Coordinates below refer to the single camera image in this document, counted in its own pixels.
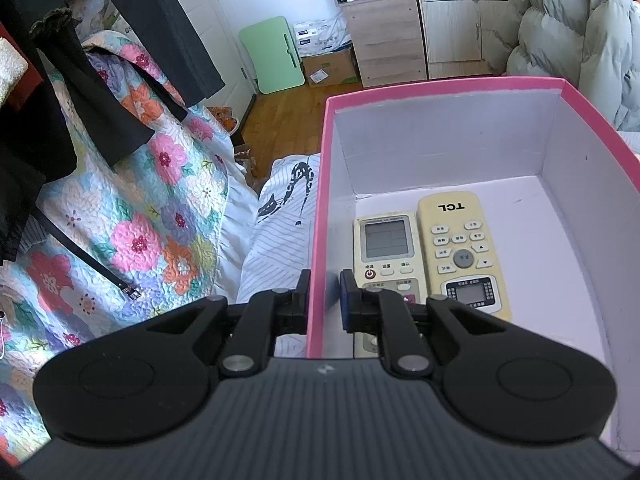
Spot white fleece coat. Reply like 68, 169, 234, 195
0, 37, 28, 103

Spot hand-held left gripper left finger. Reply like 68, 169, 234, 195
125, 269, 313, 378

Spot floral quilt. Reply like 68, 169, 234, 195
0, 30, 251, 466

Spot grey puffer jacket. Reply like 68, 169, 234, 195
500, 0, 640, 133

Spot light wooden wardrobe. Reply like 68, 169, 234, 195
410, 0, 533, 80

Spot white and blue tissue packs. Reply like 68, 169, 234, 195
292, 12, 353, 58

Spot yellowed remote with round button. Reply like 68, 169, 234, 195
416, 191, 513, 323

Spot pink cardboard box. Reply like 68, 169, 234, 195
306, 76, 640, 453

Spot black belt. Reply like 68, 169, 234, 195
32, 207, 143, 302

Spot small cardboard box with label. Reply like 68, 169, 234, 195
301, 46, 360, 88

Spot dark grey garment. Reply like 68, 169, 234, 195
90, 0, 226, 108

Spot wooden shelf unit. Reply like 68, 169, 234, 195
324, 0, 430, 88

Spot dark red garment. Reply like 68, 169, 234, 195
5, 67, 46, 111

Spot cream remote with large screen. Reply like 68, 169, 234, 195
353, 212, 430, 358

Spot orange printed bag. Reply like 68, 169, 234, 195
207, 106, 238, 136

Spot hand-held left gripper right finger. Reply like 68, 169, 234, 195
339, 269, 521, 380

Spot green folding table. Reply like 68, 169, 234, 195
238, 16, 306, 95

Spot black coat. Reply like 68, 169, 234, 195
0, 7, 156, 263

